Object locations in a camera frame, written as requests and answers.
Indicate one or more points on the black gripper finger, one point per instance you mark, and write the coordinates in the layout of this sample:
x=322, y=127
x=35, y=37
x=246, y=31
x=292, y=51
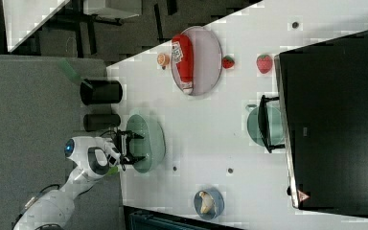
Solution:
x=133, y=135
x=131, y=160

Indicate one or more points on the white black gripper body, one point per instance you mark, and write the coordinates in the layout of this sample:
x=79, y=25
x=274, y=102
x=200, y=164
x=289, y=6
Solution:
x=118, y=147

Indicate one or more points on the mint green plastic strainer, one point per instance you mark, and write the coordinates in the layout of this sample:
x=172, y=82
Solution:
x=151, y=148

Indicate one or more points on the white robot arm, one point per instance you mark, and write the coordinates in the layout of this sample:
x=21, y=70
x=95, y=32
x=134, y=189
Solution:
x=93, y=158

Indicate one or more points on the green plastic object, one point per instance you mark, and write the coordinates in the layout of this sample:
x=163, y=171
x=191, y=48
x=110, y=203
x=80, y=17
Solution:
x=113, y=170

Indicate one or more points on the small black cylinder cup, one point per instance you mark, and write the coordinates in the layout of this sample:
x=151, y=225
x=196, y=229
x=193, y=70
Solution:
x=94, y=122

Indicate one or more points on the large black cylinder cup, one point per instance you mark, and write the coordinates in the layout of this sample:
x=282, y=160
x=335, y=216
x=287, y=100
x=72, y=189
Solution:
x=100, y=92

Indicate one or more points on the orange slice toy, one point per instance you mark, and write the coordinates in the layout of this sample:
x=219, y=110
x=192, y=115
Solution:
x=163, y=60

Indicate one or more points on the peeled banana toy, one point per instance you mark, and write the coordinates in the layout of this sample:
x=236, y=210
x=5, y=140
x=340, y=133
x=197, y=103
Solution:
x=207, y=202

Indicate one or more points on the blue bowl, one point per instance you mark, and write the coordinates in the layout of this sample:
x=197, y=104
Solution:
x=218, y=208

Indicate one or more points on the red plush ketchup bottle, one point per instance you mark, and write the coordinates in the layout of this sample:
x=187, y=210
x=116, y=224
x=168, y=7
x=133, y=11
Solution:
x=183, y=58

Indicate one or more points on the grey round plate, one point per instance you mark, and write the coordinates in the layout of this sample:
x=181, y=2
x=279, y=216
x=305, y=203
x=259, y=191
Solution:
x=207, y=60

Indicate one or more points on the dark red strawberry toy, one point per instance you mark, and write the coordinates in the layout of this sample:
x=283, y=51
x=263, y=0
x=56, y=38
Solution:
x=228, y=62

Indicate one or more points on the small mint green bowl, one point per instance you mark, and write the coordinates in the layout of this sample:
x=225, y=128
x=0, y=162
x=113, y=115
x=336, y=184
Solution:
x=275, y=125

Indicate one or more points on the pink strawberry toy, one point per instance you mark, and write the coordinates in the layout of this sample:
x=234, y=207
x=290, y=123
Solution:
x=264, y=63

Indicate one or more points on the white side table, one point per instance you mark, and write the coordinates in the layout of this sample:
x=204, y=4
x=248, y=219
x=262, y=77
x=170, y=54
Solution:
x=23, y=17

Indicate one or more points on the silver toaster oven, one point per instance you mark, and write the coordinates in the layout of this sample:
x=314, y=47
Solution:
x=323, y=101

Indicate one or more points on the blue metal frame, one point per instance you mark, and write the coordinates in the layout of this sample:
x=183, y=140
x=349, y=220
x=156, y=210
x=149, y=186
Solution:
x=141, y=219

